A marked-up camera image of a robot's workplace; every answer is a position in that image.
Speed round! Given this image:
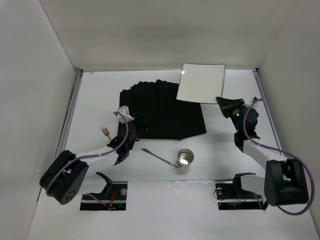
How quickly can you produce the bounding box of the silver metal cup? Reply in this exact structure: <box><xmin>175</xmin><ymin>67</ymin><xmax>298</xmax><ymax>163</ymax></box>
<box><xmin>176</xmin><ymin>148</ymin><xmax>194</xmax><ymax>172</ymax></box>

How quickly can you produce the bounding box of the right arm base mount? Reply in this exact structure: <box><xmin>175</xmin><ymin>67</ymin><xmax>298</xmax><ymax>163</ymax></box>
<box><xmin>213</xmin><ymin>180</ymin><xmax>269</xmax><ymax>211</ymax></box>

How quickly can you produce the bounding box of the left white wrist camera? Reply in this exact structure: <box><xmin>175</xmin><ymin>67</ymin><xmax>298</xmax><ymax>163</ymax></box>
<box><xmin>113</xmin><ymin>105</ymin><xmax>134</xmax><ymax>124</ymax></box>

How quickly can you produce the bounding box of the white square plate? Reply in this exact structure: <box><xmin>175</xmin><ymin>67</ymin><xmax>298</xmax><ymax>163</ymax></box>
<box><xmin>176</xmin><ymin>63</ymin><xmax>226</xmax><ymax>104</ymax></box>

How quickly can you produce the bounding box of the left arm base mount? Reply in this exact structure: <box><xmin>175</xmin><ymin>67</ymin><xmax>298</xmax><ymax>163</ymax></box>
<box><xmin>79</xmin><ymin>181</ymin><xmax>128</xmax><ymax>211</ymax></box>

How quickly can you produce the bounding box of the copper handled knife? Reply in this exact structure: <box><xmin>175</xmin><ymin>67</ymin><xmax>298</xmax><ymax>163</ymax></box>
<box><xmin>141</xmin><ymin>148</ymin><xmax>180</xmax><ymax>169</ymax></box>

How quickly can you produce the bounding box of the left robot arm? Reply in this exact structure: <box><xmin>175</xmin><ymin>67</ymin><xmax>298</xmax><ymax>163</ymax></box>
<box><xmin>39</xmin><ymin>110</ymin><xmax>149</xmax><ymax>205</ymax></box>

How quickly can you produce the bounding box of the copper fork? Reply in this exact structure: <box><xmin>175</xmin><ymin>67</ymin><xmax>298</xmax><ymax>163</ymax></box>
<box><xmin>101</xmin><ymin>125</ymin><xmax>112</xmax><ymax>141</ymax></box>

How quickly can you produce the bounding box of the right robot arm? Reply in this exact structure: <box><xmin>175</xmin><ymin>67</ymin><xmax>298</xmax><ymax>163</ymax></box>
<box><xmin>216</xmin><ymin>97</ymin><xmax>309</xmax><ymax>207</ymax></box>

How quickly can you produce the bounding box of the black cloth placemat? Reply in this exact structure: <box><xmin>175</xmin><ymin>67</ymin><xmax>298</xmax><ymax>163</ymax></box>
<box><xmin>119</xmin><ymin>79</ymin><xmax>207</xmax><ymax>141</ymax></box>

